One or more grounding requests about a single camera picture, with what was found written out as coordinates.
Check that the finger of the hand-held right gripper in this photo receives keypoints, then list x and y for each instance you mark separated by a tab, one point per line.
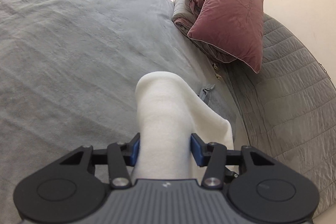
231	176

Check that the grey quilted headboard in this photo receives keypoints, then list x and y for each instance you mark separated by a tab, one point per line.
288	98

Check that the white long-sleeve shirt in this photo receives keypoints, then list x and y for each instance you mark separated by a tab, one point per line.
162	119

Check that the folded grey quilt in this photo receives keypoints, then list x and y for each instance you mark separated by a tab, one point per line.
186	8

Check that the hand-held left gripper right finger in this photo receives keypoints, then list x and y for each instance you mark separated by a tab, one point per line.
197	149

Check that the large pink velvet pillow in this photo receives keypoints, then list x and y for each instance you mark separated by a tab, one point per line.
233	16

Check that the folded grey sweater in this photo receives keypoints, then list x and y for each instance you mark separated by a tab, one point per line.
214	100

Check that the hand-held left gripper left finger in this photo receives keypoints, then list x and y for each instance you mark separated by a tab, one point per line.
135	149

